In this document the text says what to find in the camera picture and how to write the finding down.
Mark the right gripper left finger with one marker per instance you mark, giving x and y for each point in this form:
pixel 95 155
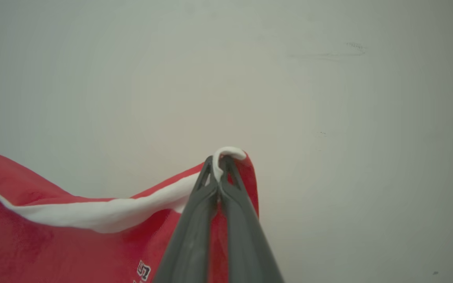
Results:
pixel 191 236

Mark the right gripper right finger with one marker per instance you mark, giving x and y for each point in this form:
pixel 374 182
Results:
pixel 246 243

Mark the red jersey number 23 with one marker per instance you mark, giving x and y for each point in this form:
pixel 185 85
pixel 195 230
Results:
pixel 53 243

